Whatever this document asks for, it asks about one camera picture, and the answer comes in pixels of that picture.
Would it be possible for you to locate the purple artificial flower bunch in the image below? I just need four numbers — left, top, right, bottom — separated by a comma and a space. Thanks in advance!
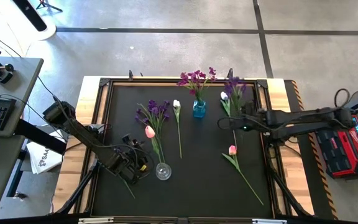
121, 177, 135, 199
224, 76, 248, 116
134, 99, 171, 164

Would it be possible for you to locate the white metal bracket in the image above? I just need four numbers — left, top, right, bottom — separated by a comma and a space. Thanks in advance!
78, 217, 114, 224
252, 218, 288, 224

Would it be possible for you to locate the blue glass vase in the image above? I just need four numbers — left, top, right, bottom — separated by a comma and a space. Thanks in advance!
192, 99, 207, 119

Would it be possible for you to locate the black tripod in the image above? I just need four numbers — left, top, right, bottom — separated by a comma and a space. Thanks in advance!
35, 0, 64, 13

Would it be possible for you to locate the white printed bag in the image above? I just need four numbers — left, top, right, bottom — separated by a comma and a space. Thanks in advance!
25, 132, 65, 175

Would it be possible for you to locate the magenta artificial flower bunch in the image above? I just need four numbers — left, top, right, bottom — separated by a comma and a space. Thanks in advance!
177, 67, 218, 105

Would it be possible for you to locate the black diagonal support bar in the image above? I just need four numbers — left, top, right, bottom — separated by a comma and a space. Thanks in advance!
14, 119, 67, 156

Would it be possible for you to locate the clear glass vase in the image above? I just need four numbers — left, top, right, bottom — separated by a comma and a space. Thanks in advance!
155, 162, 173, 181

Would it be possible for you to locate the red black power station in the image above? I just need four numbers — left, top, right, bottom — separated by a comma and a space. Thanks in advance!
314, 113, 358, 180

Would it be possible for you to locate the black ramp with hazard stripes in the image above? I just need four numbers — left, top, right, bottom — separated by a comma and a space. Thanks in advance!
283, 80, 338, 220

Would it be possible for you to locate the black table mat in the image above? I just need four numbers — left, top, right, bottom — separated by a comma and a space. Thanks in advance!
91, 86, 273, 218

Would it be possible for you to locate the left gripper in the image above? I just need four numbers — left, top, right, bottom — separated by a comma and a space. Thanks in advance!
113, 133, 151, 184

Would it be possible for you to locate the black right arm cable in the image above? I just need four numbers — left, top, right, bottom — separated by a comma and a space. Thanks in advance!
334, 88, 351, 108

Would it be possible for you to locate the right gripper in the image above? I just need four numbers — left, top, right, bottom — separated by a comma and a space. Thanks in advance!
228, 100, 269, 133

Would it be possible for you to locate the blue desk leg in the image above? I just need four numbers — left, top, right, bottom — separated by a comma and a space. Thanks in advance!
6, 158, 24, 198

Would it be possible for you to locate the white stand with black panel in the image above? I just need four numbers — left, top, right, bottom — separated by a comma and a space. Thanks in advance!
11, 0, 57, 41

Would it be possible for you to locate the white artificial tulip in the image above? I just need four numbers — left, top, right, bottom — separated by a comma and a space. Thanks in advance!
172, 99, 183, 159
219, 91, 239, 147

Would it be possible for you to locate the pink artificial tulip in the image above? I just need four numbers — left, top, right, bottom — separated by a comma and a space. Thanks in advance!
144, 125, 167, 166
221, 144, 265, 206

